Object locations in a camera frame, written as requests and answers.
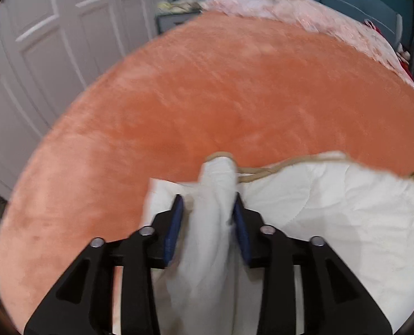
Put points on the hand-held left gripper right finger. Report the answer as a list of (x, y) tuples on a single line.
[(242, 226)]

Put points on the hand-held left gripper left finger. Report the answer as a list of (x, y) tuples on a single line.
[(173, 226)]

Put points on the white quilted jacket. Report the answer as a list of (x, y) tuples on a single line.
[(332, 216)]

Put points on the orange plush blanket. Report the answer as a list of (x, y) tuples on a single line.
[(210, 94)]

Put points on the grey nightstand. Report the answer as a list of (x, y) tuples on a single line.
[(173, 22)]

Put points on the pale yellow cloth pile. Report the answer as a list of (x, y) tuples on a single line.
[(179, 6)]

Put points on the pink lace quilt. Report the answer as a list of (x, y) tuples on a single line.
[(297, 10)]

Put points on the white panelled wardrobe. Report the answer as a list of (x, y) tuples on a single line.
[(36, 42)]

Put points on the red cloth and plush toys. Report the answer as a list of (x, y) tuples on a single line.
[(402, 56)]

